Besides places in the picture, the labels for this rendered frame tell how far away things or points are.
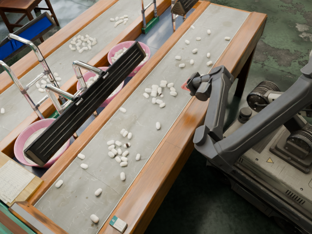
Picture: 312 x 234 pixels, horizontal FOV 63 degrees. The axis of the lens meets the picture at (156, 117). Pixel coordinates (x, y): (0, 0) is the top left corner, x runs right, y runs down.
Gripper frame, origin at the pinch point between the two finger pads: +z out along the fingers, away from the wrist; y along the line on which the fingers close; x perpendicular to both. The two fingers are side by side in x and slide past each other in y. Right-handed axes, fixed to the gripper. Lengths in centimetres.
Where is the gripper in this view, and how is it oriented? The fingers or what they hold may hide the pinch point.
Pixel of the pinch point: (182, 87)
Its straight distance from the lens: 125.9
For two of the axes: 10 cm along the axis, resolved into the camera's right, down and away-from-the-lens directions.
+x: 5.9, 7.1, 3.7
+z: -6.0, 0.9, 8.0
